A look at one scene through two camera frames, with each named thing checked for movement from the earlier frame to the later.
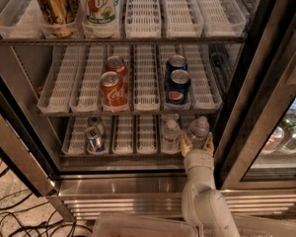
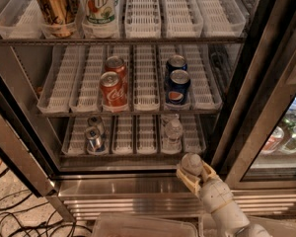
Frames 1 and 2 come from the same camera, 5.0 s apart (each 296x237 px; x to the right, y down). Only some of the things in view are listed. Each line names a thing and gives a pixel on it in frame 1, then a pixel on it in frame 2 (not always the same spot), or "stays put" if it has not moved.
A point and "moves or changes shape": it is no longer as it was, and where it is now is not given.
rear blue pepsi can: (175, 62) stays put
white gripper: (197, 158) -> (215, 194)
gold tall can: (58, 7) stays put
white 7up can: (100, 4) stays put
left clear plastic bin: (143, 226) stays put
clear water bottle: (198, 132) moves or changes shape
